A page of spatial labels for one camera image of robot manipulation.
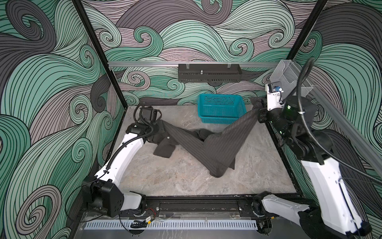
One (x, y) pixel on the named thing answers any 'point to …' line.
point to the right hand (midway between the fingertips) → (266, 100)
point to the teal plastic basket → (220, 109)
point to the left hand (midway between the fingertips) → (161, 125)
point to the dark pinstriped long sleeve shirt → (217, 150)
